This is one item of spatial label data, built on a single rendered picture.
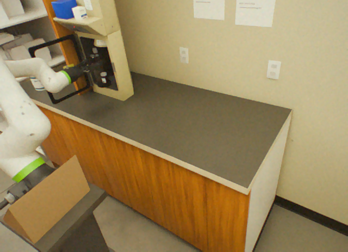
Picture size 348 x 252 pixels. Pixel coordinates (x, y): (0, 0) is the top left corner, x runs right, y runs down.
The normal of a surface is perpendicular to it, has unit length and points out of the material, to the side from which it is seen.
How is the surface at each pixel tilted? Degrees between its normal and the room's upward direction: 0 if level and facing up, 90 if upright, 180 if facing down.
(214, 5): 90
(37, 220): 90
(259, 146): 0
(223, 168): 0
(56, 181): 90
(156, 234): 0
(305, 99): 90
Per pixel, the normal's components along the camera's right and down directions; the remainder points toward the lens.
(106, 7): 0.82, 0.27
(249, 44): -0.57, 0.52
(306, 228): -0.10, -0.80
